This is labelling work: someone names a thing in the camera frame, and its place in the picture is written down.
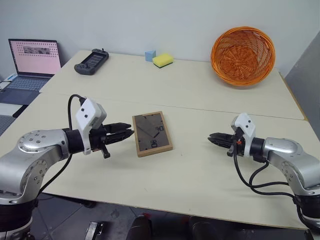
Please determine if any yellow sponge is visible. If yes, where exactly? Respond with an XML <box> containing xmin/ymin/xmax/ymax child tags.
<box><xmin>152</xmin><ymin>52</ymin><xmax>175</xmax><ymax>69</ymax></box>

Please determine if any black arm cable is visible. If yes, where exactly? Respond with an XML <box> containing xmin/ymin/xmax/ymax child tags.
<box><xmin>231</xmin><ymin>147</ymin><xmax>301</xmax><ymax>201</ymax></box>
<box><xmin>39</xmin><ymin>94</ymin><xmax>87</xmax><ymax>196</ymax></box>

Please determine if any black handheld game console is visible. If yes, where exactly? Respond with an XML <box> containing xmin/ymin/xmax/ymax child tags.
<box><xmin>73</xmin><ymin>47</ymin><xmax>110</xmax><ymax>76</ymax></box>

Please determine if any light blue block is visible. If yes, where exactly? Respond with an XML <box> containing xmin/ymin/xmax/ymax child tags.
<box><xmin>144</xmin><ymin>49</ymin><xmax>157</xmax><ymax>63</ymax></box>

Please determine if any grey partition panel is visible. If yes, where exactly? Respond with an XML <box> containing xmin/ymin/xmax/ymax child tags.
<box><xmin>284</xmin><ymin>31</ymin><xmax>320</xmax><ymax>122</ymax></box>

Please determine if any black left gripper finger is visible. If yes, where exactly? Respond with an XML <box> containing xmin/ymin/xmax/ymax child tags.
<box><xmin>107</xmin><ymin>122</ymin><xmax>133</xmax><ymax>133</ymax></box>
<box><xmin>106</xmin><ymin>129</ymin><xmax>135</xmax><ymax>146</ymax></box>

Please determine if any dark metal bracket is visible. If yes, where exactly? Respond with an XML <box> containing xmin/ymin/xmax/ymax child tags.
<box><xmin>85</xmin><ymin>220</ymin><xmax>106</xmax><ymax>240</ymax></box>

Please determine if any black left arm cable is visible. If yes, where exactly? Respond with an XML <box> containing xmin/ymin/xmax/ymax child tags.
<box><xmin>39</xmin><ymin>94</ymin><xmax>87</xmax><ymax>196</ymax></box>

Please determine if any dark rounded shape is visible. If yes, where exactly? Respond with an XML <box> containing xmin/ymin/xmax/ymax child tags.
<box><xmin>126</xmin><ymin>213</ymin><xmax>154</xmax><ymax>240</ymax></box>

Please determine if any grey perforated plate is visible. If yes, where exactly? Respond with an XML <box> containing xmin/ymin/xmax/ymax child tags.
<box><xmin>0</xmin><ymin>114</ymin><xmax>14</xmax><ymax>137</ymax></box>

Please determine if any grey laptop with pink screen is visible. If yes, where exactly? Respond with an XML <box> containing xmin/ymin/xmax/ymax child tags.
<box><xmin>0</xmin><ymin>38</ymin><xmax>62</xmax><ymax>106</ymax></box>

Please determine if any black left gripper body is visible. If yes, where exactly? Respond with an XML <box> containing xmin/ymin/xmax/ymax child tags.
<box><xmin>88</xmin><ymin>123</ymin><xmax>112</xmax><ymax>160</ymax></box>

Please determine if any wooden picture frame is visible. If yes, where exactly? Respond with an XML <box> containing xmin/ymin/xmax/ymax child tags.
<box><xmin>131</xmin><ymin>110</ymin><xmax>174</xmax><ymax>158</ymax></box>

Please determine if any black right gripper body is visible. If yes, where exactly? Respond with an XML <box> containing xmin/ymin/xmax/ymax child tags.
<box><xmin>226</xmin><ymin>127</ymin><xmax>248</xmax><ymax>158</ymax></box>

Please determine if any white flat box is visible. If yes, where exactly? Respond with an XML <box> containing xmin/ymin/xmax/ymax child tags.
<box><xmin>0</xmin><ymin>103</ymin><xmax>24</xmax><ymax>117</ymax></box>

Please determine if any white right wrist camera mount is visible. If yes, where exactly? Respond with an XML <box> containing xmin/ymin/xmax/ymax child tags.
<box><xmin>230</xmin><ymin>112</ymin><xmax>257</xmax><ymax>159</ymax></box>

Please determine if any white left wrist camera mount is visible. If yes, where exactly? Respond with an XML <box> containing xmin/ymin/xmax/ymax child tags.
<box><xmin>74</xmin><ymin>98</ymin><xmax>108</xmax><ymax>156</ymax></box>

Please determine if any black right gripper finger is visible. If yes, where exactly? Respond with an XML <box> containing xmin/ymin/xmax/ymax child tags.
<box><xmin>207</xmin><ymin>136</ymin><xmax>235</xmax><ymax>149</ymax></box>
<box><xmin>209</xmin><ymin>132</ymin><xmax>235</xmax><ymax>141</ymax></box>

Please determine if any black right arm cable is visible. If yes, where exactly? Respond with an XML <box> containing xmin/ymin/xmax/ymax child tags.
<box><xmin>231</xmin><ymin>147</ymin><xmax>301</xmax><ymax>201</ymax></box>

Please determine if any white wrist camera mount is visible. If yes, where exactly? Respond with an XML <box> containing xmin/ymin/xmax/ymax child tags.
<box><xmin>230</xmin><ymin>112</ymin><xmax>257</xmax><ymax>159</ymax></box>
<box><xmin>74</xmin><ymin>98</ymin><xmax>108</xmax><ymax>156</ymax></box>

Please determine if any small white box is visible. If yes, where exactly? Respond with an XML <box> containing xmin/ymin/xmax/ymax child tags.
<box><xmin>0</xmin><ymin>73</ymin><xmax>18</xmax><ymax>90</ymax></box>

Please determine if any orange wicker basket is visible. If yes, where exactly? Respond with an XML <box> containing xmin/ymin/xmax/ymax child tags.
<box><xmin>210</xmin><ymin>25</ymin><xmax>277</xmax><ymax>87</ymax></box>

